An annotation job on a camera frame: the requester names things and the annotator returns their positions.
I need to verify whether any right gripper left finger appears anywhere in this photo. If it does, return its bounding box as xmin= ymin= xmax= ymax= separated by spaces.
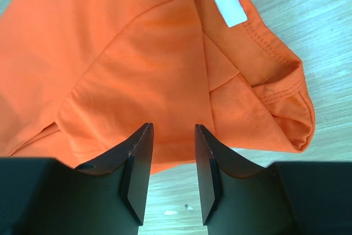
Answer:
xmin=1 ymin=123 xmax=153 ymax=234

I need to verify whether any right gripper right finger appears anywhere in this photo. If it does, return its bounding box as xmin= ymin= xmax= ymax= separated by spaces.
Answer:
xmin=195 ymin=124 xmax=351 ymax=234

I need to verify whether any orange t shirt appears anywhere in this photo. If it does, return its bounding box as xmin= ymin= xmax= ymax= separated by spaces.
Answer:
xmin=1 ymin=0 xmax=315 ymax=173

